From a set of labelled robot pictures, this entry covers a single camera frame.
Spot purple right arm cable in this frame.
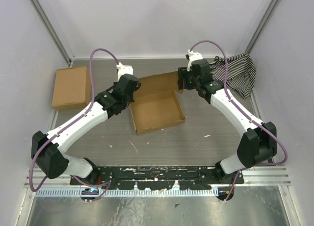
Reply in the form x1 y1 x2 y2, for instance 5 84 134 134
190 40 288 201

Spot aluminium corner post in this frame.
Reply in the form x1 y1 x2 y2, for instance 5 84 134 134
30 0 75 65
245 0 281 54

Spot black white striped cloth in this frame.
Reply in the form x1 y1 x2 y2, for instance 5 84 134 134
209 53 257 99

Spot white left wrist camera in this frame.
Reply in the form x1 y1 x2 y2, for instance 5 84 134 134
116 62 133 81

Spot closed brown cardboard box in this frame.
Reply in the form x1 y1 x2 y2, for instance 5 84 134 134
52 67 91 111

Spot aluminium front rail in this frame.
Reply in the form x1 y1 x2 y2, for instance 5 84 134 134
24 166 292 187

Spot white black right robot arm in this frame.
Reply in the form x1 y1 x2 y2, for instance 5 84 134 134
178 59 277 184

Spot white slotted cable duct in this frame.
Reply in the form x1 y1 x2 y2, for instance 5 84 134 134
36 187 218 197

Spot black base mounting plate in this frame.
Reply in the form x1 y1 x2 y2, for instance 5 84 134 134
70 165 245 190

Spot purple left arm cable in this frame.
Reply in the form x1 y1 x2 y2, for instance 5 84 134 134
29 48 122 204

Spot left aluminium corner post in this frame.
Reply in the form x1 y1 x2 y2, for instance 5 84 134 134
30 0 75 65

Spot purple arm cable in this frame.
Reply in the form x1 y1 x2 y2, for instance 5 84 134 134
29 48 122 204
190 40 288 201

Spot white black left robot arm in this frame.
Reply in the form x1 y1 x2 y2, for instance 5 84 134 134
31 74 141 185

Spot brown cardboard box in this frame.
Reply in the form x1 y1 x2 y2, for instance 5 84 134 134
52 67 91 111
131 71 185 135

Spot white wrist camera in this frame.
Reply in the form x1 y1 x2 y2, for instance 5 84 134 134
186 50 203 71
116 62 133 81

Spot right aluminium corner post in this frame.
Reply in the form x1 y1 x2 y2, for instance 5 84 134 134
245 0 281 54

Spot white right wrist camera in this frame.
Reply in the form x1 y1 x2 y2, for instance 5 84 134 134
186 50 203 71

